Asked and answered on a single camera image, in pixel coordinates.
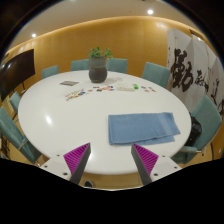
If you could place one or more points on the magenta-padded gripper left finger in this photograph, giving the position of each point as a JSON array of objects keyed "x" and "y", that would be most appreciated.
[{"x": 77, "y": 156}]

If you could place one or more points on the colourful round stickers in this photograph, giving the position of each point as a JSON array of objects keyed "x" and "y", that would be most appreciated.
[{"x": 104, "y": 88}]

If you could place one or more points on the potted plant in grey pot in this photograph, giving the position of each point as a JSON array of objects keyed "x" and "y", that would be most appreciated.
[{"x": 97, "y": 70}]

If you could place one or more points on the black bag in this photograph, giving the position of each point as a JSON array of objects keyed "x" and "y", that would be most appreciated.
[{"x": 194, "y": 130}]

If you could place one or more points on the teal chairs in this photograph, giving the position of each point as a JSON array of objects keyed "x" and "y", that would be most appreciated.
[{"x": 156, "y": 74}]

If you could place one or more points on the white calligraphy folding screen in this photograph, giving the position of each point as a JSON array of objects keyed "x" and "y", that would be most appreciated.
[{"x": 196, "y": 66}]

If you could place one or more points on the row of colourful cards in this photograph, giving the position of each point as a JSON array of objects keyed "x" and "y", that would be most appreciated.
[{"x": 75, "y": 94}]

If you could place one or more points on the flat white box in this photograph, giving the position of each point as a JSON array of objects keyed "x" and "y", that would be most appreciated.
[{"x": 124, "y": 88}]

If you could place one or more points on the blue towel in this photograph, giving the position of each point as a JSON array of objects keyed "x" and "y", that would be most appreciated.
[{"x": 141, "y": 126}]

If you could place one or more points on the recessed ceiling lights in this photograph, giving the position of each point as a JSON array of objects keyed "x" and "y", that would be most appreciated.
[{"x": 150, "y": 11}]

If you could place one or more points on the small scattered stickers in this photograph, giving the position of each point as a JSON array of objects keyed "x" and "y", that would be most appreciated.
[{"x": 148, "y": 89}]

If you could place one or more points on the grey booklet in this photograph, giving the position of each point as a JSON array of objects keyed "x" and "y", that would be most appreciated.
[{"x": 69, "y": 83}]

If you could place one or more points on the black wall screen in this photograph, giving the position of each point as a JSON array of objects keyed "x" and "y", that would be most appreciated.
[{"x": 16, "y": 71}]

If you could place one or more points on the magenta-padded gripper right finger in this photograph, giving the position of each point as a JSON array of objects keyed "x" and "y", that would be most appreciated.
[{"x": 146, "y": 158}]

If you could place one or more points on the small green block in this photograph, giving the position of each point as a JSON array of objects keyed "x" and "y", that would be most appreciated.
[{"x": 135, "y": 86}]

